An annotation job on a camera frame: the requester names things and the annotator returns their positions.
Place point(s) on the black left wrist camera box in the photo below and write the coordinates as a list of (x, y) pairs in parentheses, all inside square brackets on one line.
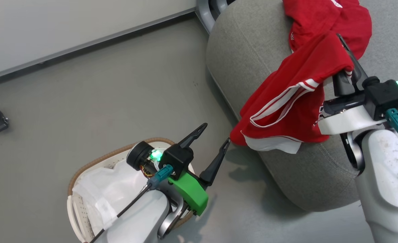
[(178, 158)]

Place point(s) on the grey partition bottom rail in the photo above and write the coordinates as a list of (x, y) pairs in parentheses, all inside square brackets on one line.
[(84, 42)]

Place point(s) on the red sports jersey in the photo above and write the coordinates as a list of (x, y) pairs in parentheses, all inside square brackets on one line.
[(307, 71)]

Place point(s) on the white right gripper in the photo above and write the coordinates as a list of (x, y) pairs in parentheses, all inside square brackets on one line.
[(347, 119)]

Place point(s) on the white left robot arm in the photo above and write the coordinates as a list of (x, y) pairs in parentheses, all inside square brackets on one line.
[(141, 219)]

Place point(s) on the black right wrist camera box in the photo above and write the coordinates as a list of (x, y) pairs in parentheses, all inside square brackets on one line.
[(386, 96)]

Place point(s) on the white laundry basket brown rim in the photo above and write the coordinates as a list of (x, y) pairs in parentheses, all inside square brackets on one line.
[(79, 212)]

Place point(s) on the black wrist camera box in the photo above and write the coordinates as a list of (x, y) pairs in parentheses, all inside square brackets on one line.
[(178, 158), (386, 96)]

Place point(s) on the grey curved partition foot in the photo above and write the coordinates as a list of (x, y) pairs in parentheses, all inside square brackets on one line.
[(221, 4), (205, 13)]

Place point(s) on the grey fabric sofa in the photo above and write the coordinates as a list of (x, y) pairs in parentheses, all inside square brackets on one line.
[(249, 44)]

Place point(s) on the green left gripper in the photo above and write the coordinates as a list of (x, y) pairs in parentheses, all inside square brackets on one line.
[(190, 194)]

